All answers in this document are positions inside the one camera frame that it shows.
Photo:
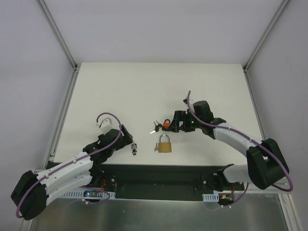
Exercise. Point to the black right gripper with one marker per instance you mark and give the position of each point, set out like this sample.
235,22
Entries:
176,121

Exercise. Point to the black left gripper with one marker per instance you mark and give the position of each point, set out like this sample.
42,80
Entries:
125,135

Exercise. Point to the panda keychain charm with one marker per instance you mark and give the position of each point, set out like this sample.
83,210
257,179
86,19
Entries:
134,148

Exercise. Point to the large brass padlock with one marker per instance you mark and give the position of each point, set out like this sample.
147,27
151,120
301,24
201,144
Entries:
164,144

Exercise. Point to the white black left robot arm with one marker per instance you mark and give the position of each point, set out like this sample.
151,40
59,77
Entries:
35,191

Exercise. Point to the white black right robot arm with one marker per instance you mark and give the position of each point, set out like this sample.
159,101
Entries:
265,165

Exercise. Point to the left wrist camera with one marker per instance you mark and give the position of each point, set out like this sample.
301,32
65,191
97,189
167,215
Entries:
105,125

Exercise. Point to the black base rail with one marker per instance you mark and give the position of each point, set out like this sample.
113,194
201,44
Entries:
155,182

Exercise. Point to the left white cable duct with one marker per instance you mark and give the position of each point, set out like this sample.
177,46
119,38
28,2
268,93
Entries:
87,194

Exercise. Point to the white cable duct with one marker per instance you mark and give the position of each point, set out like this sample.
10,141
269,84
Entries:
87,194
211,197

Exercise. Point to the right white cable duct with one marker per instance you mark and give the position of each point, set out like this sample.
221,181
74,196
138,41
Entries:
211,197

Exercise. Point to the left aluminium frame post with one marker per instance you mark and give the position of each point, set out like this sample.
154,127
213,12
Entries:
57,33

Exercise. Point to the aluminium frame post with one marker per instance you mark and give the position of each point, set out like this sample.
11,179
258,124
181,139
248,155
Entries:
266,33
57,33

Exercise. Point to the right aluminium frame post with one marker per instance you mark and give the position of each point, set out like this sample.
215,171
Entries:
266,33

